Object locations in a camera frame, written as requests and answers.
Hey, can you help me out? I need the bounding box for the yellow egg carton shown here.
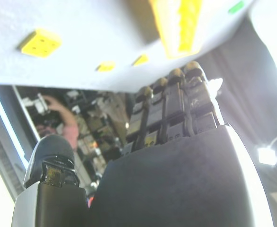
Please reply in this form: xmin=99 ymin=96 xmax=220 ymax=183
xmin=147 ymin=0 xmax=203 ymax=60

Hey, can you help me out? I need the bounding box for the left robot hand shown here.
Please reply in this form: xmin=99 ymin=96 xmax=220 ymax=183
xmin=11 ymin=61 xmax=274 ymax=227

